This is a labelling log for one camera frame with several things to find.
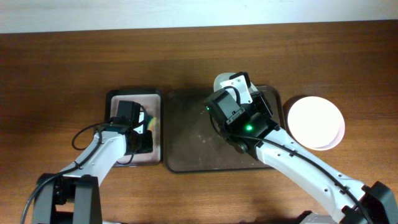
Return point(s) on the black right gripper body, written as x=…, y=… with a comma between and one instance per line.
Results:
x=258, y=106

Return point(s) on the pink plate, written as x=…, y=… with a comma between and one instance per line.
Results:
x=325, y=126

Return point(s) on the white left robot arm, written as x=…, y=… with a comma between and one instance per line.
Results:
x=73, y=194

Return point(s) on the green yellow sponge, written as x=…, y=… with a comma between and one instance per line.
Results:
x=151, y=123

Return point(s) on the pale green plate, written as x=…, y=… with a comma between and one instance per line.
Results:
x=239, y=80

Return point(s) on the cream white plate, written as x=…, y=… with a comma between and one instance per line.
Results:
x=298, y=118

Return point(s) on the dark brown serving tray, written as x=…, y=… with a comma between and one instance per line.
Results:
x=190, y=142

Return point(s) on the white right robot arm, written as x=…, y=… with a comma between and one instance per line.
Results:
x=346, y=200

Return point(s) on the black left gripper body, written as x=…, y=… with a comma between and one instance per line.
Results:
x=144, y=143

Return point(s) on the black soapy water tray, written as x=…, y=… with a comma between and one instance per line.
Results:
x=151, y=104

